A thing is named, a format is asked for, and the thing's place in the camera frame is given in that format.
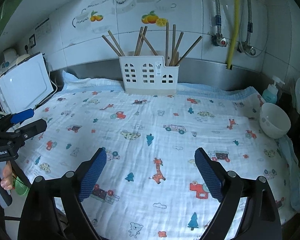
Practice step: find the dark wooden chopstick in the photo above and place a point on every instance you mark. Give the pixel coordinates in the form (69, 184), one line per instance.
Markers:
(166, 43)

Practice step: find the person's left hand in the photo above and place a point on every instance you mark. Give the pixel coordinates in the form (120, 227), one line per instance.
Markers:
(7, 180)

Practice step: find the white appliance box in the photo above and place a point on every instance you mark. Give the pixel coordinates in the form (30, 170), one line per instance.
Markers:
(25, 85)

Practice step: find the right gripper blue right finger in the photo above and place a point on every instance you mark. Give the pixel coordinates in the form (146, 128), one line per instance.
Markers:
(212, 179)

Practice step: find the white house-shaped utensil holder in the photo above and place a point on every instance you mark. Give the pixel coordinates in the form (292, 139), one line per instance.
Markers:
(148, 75)

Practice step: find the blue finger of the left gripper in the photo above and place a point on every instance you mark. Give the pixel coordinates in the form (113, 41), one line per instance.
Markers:
(21, 116)

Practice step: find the white ceramic bowl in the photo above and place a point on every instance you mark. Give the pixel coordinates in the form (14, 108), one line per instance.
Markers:
(274, 122)

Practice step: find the white printed cloth mat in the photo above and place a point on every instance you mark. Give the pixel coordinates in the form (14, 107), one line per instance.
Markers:
(150, 187)

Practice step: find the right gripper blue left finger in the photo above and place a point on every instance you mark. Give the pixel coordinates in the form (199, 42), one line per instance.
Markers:
(88, 173)

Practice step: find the teal soap dispenser bottle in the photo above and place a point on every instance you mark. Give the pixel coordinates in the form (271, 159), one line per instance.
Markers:
(270, 93)

